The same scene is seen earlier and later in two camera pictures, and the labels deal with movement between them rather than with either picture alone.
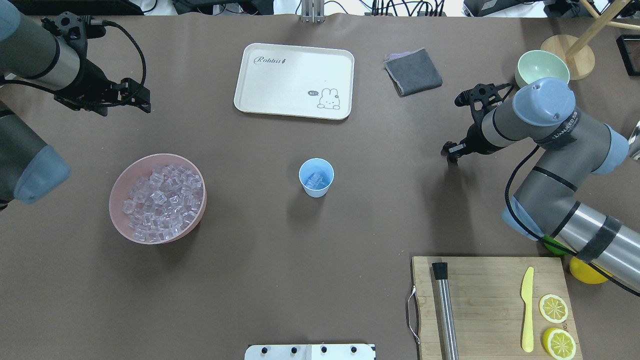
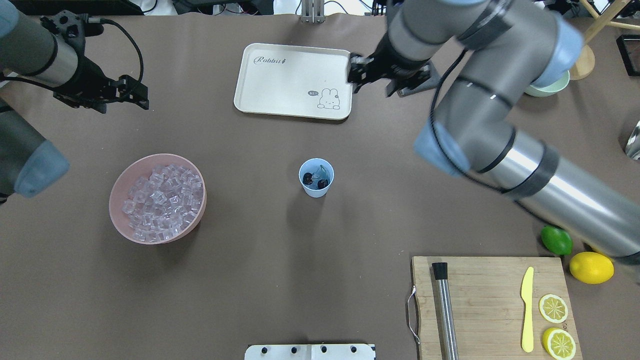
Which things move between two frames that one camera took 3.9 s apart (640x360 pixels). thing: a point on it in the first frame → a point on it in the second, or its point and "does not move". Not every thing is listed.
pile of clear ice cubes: (165, 204) does not move
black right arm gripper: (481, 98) → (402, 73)
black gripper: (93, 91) does not move
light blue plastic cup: (316, 175) does not move
